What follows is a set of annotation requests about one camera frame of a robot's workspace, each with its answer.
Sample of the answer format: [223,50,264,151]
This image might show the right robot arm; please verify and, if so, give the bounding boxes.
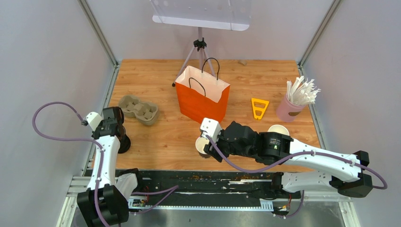
[200,118,374,198]

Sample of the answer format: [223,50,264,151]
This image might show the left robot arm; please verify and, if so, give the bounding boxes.
[77,106,145,227]

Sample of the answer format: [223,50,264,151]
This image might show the white paper cup stack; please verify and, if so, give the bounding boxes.
[268,124,290,136]

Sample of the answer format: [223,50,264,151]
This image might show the yellow plastic triangle tool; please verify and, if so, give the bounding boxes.
[251,98,270,120]

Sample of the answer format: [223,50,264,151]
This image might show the orange paper bag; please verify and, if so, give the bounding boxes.
[174,66,230,123]

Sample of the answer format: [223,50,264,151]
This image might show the pink straw holder cup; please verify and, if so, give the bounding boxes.
[276,96,306,122]

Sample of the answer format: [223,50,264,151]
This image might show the white wrapped straws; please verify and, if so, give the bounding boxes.
[285,76,321,106]

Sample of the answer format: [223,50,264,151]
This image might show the cardboard cup carrier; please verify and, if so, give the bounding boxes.
[118,95,160,126]

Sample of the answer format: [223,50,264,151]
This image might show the tripod stand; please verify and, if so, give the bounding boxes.
[172,27,218,87]

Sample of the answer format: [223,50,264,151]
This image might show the stack of black lids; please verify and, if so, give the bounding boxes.
[118,135,131,154]

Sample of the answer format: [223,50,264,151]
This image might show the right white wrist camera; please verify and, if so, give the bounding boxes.
[200,118,223,142]

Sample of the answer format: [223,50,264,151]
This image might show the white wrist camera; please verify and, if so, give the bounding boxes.
[81,112,103,131]
[200,118,223,142]

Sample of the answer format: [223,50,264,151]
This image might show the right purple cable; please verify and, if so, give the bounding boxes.
[205,134,388,191]

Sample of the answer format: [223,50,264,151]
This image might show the purple cable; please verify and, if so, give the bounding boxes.
[205,134,388,191]
[32,102,109,227]

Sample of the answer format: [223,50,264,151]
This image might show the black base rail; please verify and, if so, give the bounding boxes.
[103,169,323,209]

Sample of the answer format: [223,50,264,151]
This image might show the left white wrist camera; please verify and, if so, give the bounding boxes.
[81,112,103,131]

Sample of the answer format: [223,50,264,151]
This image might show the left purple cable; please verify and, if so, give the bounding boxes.
[32,102,109,227]

